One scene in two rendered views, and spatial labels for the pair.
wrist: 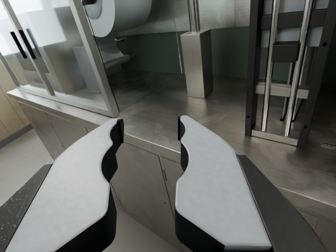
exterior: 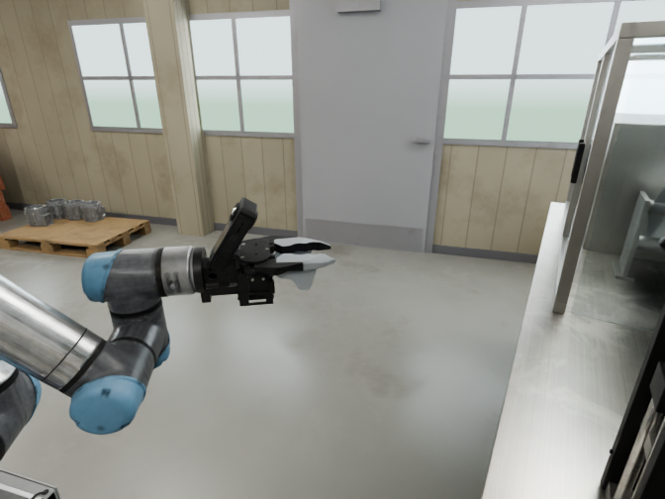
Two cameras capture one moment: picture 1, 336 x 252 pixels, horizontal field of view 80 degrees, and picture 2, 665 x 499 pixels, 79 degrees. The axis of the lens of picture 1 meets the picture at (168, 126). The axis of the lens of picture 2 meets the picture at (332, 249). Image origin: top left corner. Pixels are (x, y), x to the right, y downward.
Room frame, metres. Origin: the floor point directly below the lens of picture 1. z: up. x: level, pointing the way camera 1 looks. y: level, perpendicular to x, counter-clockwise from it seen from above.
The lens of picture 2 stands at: (-0.02, -0.57, 1.48)
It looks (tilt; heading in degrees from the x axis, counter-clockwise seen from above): 22 degrees down; 77
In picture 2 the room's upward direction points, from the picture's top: straight up
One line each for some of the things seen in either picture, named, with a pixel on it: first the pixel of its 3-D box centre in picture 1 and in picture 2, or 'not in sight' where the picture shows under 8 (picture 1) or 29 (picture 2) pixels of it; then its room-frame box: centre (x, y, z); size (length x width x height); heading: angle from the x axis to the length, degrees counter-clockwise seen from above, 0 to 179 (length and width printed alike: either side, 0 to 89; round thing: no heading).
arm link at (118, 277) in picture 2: not in sight; (129, 276); (-0.19, 0.03, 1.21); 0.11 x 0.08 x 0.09; 176
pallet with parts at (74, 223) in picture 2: not in sight; (75, 225); (-1.63, 3.75, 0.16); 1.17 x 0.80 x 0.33; 151
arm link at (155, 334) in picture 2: not in sight; (139, 337); (-0.19, 0.01, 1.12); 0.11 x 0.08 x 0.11; 86
